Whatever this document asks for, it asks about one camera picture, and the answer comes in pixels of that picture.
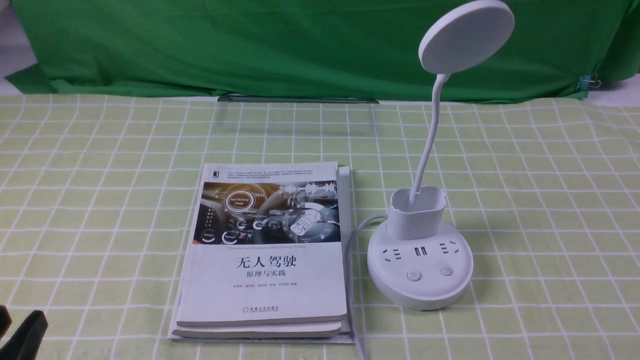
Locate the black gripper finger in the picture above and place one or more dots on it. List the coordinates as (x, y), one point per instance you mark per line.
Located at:
(26, 341)

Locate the white desk lamp with sockets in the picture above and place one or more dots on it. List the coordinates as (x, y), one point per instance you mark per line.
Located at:
(414, 257)

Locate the self-driving textbook top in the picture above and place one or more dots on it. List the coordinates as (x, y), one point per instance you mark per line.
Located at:
(265, 280)

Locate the binder clip on backdrop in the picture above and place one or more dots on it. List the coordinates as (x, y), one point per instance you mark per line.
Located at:
(588, 82)

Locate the green backdrop cloth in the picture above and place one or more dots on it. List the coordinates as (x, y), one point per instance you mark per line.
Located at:
(362, 49)

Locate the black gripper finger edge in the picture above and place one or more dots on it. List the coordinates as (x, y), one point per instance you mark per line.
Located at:
(5, 321)

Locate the green checkered tablecloth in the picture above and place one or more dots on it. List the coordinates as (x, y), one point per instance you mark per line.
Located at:
(97, 194)

